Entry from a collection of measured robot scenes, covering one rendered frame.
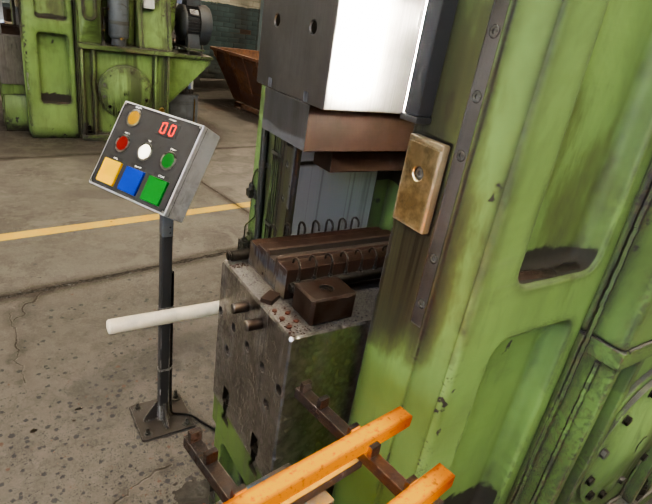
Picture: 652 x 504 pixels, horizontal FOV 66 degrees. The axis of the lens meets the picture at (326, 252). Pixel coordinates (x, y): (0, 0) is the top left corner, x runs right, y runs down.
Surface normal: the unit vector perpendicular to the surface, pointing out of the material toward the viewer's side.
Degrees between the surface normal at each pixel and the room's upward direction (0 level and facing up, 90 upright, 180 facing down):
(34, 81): 90
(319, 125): 90
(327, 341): 90
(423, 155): 90
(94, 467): 0
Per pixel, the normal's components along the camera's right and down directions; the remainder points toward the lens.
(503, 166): -0.84, 0.11
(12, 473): 0.15, -0.90
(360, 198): 0.53, 0.43
